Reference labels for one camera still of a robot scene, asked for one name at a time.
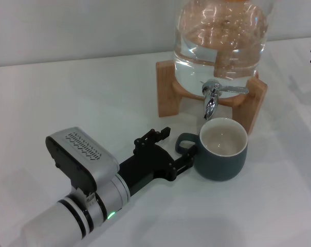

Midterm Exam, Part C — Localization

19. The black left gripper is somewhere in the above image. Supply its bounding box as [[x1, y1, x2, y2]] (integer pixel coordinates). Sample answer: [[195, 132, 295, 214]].
[[118, 126, 197, 196]]

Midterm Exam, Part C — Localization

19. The dark teal ceramic mug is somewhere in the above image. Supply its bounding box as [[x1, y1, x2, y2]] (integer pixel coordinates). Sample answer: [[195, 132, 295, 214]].
[[175, 117, 248, 182]]

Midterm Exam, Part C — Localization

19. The chrome faucet with lever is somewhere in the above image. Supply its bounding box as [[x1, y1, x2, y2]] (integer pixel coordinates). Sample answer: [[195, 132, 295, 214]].
[[200, 79, 249, 120]]

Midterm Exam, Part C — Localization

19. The wooden dispenser stand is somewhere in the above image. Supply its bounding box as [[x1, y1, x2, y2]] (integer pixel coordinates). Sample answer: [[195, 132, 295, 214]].
[[155, 61, 268, 137]]

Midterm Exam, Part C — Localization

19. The glass water dispenser jar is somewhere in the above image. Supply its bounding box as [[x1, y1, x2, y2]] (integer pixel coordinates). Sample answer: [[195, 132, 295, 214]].
[[172, 0, 269, 100]]

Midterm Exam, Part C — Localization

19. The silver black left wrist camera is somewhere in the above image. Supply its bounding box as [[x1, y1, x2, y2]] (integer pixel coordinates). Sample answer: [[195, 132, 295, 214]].
[[45, 126, 119, 192]]

